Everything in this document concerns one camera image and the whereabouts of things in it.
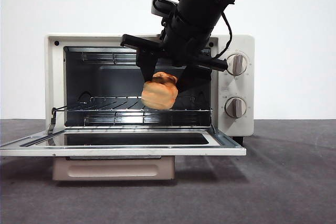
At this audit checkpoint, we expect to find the round golden bread roll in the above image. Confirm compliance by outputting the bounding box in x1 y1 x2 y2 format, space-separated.
141 71 179 111

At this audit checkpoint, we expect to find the oven door with beige handle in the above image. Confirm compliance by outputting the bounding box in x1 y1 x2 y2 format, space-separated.
0 125 247 182

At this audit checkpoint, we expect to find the white Toshiba toaster oven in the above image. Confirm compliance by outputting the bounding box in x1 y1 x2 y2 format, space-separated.
44 34 255 145

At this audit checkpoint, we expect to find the round temperature knob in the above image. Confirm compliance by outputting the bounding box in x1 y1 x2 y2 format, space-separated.
226 54 249 76

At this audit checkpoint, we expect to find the round timer knob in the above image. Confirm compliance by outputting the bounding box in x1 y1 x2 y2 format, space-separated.
225 97 247 119

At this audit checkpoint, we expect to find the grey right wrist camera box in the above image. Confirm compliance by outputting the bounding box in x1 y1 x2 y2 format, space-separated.
151 0 170 18

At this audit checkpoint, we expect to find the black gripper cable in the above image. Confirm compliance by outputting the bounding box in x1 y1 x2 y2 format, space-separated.
212 11 234 60

